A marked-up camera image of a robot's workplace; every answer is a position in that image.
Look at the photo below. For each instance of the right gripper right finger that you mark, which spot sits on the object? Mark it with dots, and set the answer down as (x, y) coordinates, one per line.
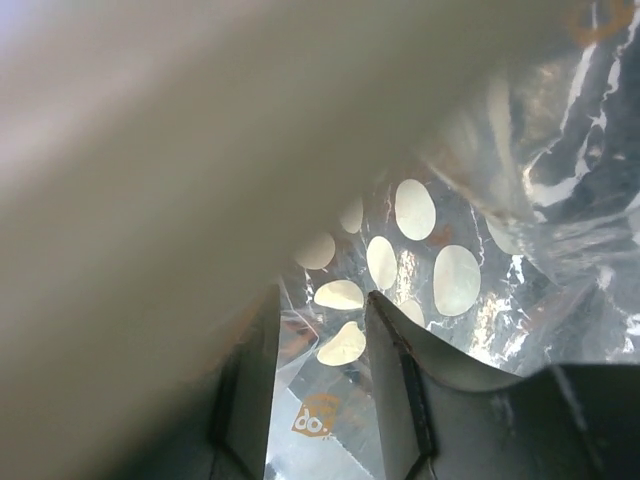
(445, 415)

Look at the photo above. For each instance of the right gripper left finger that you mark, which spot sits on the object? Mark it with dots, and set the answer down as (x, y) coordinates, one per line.
(223, 432)

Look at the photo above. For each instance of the polka dot zip top bag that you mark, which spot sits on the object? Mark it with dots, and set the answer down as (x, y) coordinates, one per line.
(164, 162)

